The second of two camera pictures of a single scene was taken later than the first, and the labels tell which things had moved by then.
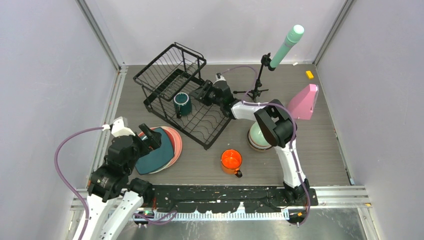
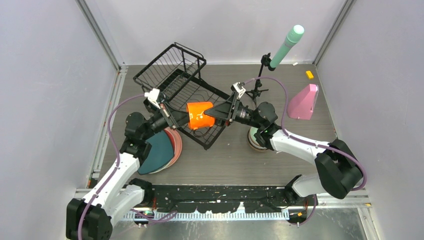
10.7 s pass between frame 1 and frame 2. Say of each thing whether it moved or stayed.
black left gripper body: moved
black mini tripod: stayed
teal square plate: stayed
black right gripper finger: moved
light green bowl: stayed
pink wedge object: stayed
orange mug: moved
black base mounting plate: stayed
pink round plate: stayed
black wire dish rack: stayed
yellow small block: stayed
